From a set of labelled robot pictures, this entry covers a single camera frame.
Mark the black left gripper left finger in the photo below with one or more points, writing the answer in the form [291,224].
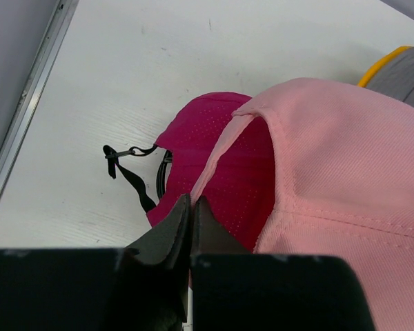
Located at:
[143,286]

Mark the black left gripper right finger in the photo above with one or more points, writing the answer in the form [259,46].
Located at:
[236,290]

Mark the magenta baseball cap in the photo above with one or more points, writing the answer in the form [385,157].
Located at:
[239,185]

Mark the light pink baseball cap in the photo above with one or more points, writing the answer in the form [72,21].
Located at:
[344,184]

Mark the grey bucket hat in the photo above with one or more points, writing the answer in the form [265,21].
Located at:
[393,75]

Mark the black wire hat stand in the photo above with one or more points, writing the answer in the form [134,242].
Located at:
[161,174]

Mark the aluminium mounting rail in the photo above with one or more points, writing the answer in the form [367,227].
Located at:
[31,34]

